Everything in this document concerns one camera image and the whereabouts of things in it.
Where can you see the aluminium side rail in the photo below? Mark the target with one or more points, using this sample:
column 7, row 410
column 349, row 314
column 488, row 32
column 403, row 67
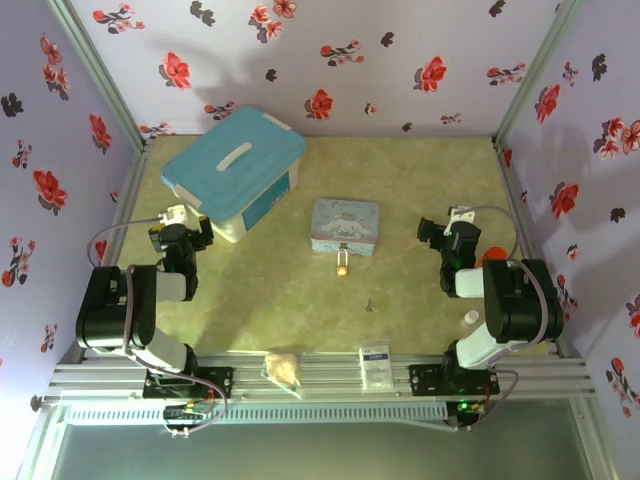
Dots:
column 510, row 190
column 131, row 195

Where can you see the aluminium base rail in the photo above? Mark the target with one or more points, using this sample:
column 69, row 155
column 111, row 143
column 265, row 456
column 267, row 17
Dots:
column 325, row 380

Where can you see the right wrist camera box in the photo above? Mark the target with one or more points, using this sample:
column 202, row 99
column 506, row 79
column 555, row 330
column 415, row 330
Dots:
column 461, row 216

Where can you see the small metal key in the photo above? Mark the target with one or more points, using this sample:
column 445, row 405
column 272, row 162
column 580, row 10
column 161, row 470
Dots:
column 370, row 306

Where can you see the blue lidded storage box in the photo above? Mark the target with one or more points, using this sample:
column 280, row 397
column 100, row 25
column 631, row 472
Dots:
column 230, row 160

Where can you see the aluminium corner post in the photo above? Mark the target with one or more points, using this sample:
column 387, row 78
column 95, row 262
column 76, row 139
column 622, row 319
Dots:
column 535, row 60
column 95, row 65

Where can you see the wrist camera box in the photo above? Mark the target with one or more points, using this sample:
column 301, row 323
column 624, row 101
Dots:
column 174, row 215
column 461, row 216

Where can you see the small controller board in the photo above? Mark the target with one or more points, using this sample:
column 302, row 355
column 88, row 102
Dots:
column 469, row 407
column 185, row 414

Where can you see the plastic bag with beige contents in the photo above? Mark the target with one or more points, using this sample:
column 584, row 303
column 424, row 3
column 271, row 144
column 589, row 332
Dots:
column 282, row 370

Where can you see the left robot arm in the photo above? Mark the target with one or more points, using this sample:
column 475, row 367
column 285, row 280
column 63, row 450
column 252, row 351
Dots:
column 110, row 310

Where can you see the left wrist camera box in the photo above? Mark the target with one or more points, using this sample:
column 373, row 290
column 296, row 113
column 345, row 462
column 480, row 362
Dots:
column 174, row 215

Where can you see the cartoon print tin box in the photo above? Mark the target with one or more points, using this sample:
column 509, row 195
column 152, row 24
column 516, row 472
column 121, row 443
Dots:
column 345, row 225

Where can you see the orange plastic block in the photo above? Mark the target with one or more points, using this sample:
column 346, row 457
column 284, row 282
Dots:
column 495, row 252

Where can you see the small white bottle cap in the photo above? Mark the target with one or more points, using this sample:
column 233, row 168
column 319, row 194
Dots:
column 470, row 318

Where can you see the white card packet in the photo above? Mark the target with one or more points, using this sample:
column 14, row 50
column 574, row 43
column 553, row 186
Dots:
column 376, row 365

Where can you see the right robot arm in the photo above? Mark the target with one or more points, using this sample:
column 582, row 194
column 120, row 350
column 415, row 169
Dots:
column 520, row 300

